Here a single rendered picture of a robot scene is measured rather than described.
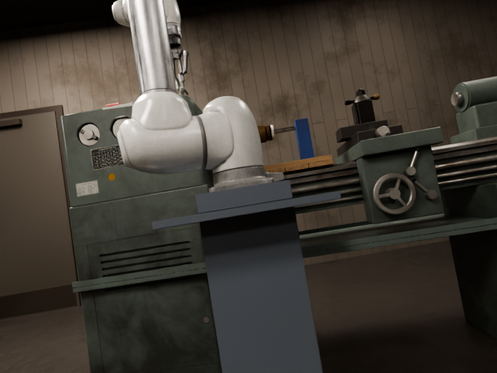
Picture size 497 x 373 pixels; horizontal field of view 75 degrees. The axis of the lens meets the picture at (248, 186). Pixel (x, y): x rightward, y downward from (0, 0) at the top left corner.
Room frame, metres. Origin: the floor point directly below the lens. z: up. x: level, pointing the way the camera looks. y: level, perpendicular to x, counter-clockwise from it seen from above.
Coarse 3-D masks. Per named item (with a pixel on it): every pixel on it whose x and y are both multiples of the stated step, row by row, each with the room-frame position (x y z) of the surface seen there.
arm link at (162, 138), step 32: (128, 0) 0.85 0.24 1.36; (160, 0) 0.87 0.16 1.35; (160, 32) 0.85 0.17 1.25; (160, 64) 0.85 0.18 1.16; (160, 96) 0.82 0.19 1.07; (128, 128) 0.81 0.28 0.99; (160, 128) 0.81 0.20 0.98; (192, 128) 0.85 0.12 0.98; (128, 160) 0.83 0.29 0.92; (160, 160) 0.83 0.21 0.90; (192, 160) 0.86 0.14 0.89
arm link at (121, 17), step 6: (120, 0) 1.34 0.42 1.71; (114, 6) 1.33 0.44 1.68; (120, 6) 1.33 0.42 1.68; (126, 6) 1.31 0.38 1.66; (114, 12) 1.34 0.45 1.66; (120, 12) 1.33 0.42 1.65; (126, 12) 1.32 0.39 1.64; (114, 18) 1.36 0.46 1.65; (120, 18) 1.35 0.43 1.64; (126, 18) 1.35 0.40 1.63; (126, 24) 1.38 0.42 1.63
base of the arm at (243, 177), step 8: (240, 168) 0.89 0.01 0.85; (248, 168) 0.89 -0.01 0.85; (256, 168) 0.91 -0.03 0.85; (216, 176) 0.92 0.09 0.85; (224, 176) 0.90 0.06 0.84; (232, 176) 0.89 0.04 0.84; (240, 176) 0.88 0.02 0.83; (248, 176) 0.89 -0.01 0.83; (256, 176) 0.90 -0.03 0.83; (264, 176) 0.93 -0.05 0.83; (272, 176) 0.95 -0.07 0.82; (280, 176) 0.96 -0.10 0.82; (216, 184) 0.92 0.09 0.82; (224, 184) 0.88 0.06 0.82; (232, 184) 0.88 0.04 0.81; (240, 184) 0.88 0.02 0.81; (248, 184) 0.88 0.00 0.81; (256, 184) 0.88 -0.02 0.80
